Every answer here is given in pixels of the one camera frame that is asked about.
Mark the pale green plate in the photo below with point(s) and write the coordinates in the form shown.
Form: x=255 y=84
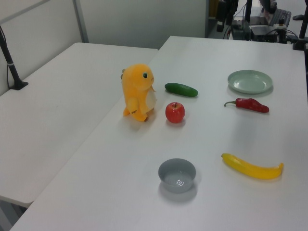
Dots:
x=250 y=81

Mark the green cucumber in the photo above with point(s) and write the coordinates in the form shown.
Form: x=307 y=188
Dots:
x=181 y=89

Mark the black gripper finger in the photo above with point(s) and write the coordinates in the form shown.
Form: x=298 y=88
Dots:
x=229 y=13
x=221 y=14

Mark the yellow banana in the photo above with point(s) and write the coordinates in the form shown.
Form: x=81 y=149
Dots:
x=252 y=168

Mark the grey bowl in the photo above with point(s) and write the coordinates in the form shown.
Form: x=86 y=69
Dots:
x=176 y=176

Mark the emergency stop button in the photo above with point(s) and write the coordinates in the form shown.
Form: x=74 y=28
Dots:
x=281 y=23

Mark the orange plush toy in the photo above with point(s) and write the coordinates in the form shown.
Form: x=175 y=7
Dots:
x=138 y=93

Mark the black pole with flat foot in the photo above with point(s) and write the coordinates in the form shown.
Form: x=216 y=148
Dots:
x=10 y=65

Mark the black computer keyboard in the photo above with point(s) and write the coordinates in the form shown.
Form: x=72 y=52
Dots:
x=280 y=16

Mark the red chili pepper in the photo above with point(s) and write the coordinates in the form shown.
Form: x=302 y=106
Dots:
x=250 y=104

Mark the black stand with table clamp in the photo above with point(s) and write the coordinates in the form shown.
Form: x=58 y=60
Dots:
x=301 y=31

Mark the black computer mouse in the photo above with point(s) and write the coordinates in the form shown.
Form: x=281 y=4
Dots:
x=298 y=17

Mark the black upright pole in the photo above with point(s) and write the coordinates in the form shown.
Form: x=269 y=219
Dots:
x=248 y=9

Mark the black electronics box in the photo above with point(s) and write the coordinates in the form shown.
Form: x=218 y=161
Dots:
x=263 y=32

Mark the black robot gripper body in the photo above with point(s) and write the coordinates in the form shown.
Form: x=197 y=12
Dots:
x=228 y=1

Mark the grey partition frame post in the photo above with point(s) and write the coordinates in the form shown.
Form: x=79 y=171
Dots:
x=80 y=21

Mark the red apple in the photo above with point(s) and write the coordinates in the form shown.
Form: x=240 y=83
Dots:
x=175 y=113

